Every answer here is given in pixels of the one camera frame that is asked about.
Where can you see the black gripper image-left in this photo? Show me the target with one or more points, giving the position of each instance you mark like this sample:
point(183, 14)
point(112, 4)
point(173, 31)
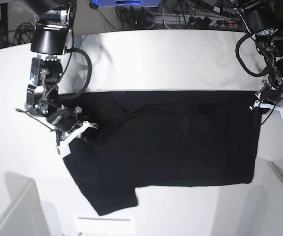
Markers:
point(71, 123)

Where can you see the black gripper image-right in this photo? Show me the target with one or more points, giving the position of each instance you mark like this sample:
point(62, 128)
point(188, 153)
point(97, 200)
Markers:
point(268, 95)

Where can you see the black T-shirt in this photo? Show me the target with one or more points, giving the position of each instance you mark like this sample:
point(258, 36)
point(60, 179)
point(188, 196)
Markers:
point(163, 138)

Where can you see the white partition panel left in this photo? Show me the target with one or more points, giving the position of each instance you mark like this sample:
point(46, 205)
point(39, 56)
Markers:
point(24, 216)

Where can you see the white partition panel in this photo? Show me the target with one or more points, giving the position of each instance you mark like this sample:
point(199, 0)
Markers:
point(263, 209)
point(24, 216)

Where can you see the white partition panel right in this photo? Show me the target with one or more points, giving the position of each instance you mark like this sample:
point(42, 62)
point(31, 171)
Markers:
point(263, 209)

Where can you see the blue box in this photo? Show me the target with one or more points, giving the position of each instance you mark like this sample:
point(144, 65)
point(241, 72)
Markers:
point(133, 3)

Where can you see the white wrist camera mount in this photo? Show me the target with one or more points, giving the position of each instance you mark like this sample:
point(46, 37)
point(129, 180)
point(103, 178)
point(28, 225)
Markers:
point(83, 130)
point(270, 106)

